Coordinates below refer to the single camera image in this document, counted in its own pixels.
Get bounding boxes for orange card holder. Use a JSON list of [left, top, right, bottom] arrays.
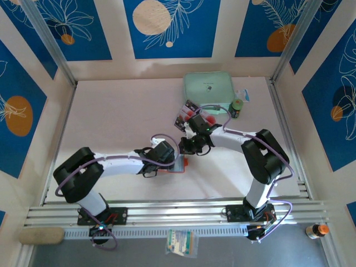
[[160, 155, 190, 175]]

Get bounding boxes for clear tray of red items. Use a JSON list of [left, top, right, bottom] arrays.
[[173, 98, 218, 132]]

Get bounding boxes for dark bottle with green cap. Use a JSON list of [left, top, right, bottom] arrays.
[[229, 98, 245, 120]]

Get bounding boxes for mint green zip pouch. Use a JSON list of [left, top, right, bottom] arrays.
[[182, 71, 236, 116]]

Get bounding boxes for small clear blue-printed packet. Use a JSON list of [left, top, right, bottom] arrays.
[[235, 88, 251, 103]]

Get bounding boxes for clear bag of packets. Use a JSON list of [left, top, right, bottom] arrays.
[[166, 229, 200, 258]]

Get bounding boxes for beige foam pad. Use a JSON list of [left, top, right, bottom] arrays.
[[18, 227, 65, 245]]

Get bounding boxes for brown bottle with orange cap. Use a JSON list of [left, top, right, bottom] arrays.
[[305, 224, 330, 240]]

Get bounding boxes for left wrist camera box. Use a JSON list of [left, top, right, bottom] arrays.
[[151, 136, 176, 165]]

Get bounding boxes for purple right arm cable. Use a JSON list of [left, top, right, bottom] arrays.
[[193, 104, 295, 243]]

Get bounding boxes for aluminium mounting rail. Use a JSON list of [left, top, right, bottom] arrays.
[[23, 197, 330, 228]]

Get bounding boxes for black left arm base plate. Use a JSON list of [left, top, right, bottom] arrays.
[[77, 207, 128, 226]]

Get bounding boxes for white slotted cable duct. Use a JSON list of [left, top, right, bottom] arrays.
[[63, 224, 250, 239]]

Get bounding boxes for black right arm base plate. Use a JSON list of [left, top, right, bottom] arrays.
[[225, 204, 276, 223]]

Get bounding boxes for aluminium frame post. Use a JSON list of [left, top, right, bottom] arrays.
[[21, 0, 78, 86], [271, 0, 320, 83]]

